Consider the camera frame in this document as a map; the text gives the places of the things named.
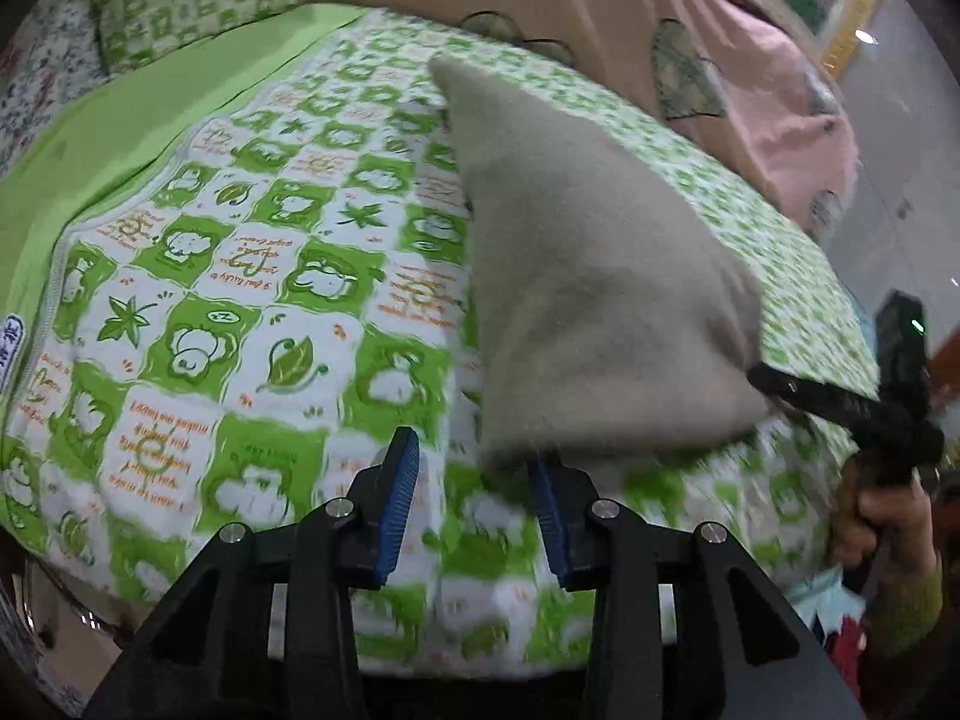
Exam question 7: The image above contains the pink heart print quilt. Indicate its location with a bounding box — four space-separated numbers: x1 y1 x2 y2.
271 0 862 235

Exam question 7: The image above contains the person's right hand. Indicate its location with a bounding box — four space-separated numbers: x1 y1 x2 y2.
831 456 940 580

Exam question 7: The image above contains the green checkered pillow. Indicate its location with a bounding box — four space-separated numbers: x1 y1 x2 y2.
88 0 295 77

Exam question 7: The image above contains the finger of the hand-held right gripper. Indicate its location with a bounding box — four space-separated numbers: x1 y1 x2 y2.
748 363 880 430

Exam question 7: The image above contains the floral bedsheet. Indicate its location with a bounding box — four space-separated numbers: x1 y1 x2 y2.
0 0 110 166

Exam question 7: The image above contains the green checkered cartoon blanket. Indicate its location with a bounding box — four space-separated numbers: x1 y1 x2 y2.
0 4 882 672

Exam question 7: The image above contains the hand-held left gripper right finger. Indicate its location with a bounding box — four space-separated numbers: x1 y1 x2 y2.
528 457 865 720

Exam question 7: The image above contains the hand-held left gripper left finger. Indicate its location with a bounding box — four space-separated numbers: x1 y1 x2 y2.
82 427 422 720

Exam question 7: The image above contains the person's right forearm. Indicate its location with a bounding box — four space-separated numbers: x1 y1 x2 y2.
861 546 949 662

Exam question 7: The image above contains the gold picture frame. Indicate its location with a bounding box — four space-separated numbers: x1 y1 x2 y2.
750 0 890 77

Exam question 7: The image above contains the beige knit sweater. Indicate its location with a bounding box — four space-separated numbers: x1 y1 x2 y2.
427 56 775 475

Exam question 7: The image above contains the light blue sheet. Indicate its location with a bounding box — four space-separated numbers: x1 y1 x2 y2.
855 307 883 385

